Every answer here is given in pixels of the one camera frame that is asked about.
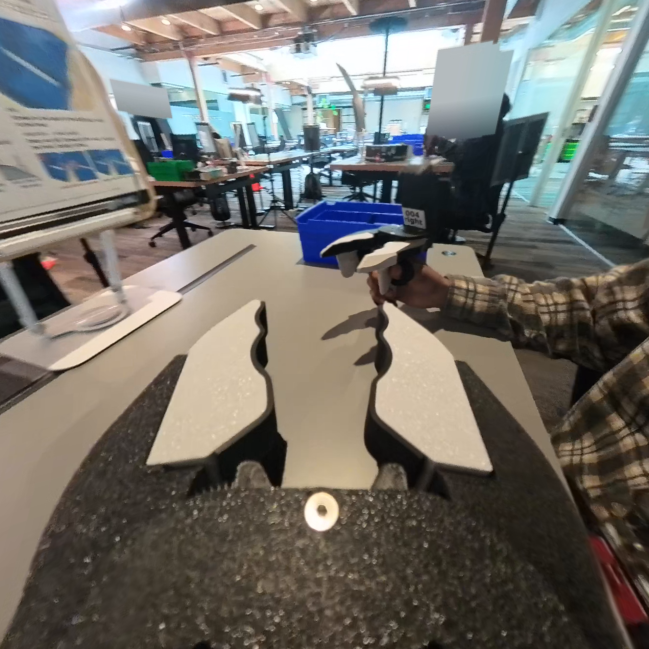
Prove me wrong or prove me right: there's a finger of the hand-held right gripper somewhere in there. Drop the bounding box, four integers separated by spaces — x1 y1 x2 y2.
357 241 414 273
320 229 381 279

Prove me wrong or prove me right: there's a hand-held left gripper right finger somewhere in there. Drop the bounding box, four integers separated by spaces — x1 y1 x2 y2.
371 303 494 474

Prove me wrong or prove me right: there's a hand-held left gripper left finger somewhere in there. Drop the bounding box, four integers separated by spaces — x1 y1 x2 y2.
146 299 278 468

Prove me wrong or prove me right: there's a person's right forearm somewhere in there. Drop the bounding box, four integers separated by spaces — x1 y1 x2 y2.
440 258 649 374

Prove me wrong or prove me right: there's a person's right hand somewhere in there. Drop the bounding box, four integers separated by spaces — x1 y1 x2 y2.
367 263 450 308

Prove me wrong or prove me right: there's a blue plastic bin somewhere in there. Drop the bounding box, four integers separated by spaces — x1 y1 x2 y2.
295 200 407 266

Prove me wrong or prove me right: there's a wooden office desk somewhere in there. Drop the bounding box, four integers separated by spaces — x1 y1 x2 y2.
149 163 270 250
329 153 455 205

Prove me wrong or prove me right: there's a black tripod light stand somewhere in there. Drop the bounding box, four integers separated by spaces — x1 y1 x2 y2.
258 114 299 227

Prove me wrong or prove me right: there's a black panel on stand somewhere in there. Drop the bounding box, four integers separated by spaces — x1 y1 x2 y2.
490 112 550 270

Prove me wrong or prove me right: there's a curved banner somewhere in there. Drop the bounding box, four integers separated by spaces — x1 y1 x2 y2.
336 63 368 136

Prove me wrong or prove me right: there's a black office chair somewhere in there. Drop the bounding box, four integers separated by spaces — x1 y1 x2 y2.
149 190 215 249

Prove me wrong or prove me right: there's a person's plaid shirt torso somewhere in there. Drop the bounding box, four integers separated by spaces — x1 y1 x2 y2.
550 337 649 599

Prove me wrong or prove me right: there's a green plastic crate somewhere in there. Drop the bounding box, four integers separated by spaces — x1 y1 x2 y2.
146 161 196 182

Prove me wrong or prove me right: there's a red object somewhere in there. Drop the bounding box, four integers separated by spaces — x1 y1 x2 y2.
587 536 649 630

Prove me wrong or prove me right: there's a white instruction board stand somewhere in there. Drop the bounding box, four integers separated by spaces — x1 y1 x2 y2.
0 0 183 371

